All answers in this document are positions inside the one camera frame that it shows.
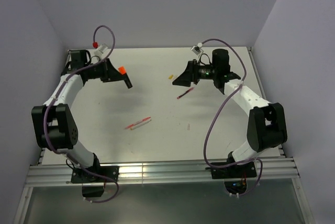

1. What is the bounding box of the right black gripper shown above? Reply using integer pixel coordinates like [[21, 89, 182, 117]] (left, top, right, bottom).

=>
[[172, 59, 217, 87]]

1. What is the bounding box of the aluminium frame rail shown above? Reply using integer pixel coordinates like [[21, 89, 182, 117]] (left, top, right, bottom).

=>
[[24, 158, 299, 187]]

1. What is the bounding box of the dark red pen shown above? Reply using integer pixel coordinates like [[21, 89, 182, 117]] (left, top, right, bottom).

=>
[[176, 87, 194, 99]]

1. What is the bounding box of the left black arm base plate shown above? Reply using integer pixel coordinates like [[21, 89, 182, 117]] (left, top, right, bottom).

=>
[[71, 166, 119, 184]]

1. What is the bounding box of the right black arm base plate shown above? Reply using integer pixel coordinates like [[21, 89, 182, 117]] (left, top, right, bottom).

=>
[[206, 162, 257, 179]]

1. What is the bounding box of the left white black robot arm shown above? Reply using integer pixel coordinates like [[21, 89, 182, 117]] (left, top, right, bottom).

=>
[[31, 50, 132, 182]]

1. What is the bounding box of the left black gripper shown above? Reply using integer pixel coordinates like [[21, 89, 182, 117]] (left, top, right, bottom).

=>
[[85, 58, 126, 83]]

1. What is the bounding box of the red pen with clear barrel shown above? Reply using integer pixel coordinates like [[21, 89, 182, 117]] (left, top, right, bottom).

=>
[[124, 116, 151, 130]]

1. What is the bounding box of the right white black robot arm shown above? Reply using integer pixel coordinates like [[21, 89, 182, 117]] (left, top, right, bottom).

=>
[[172, 49, 287, 177]]

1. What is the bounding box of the black orange highlighter pen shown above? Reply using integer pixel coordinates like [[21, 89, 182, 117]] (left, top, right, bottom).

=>
[[118, 66, 133, 89]]

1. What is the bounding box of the white pen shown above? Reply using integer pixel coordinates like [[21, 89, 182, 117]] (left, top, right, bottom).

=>
[[130, 119, 151, 130]]

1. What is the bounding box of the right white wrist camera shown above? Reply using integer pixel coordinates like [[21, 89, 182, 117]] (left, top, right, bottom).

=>
[[191, 42, 203, 55]]

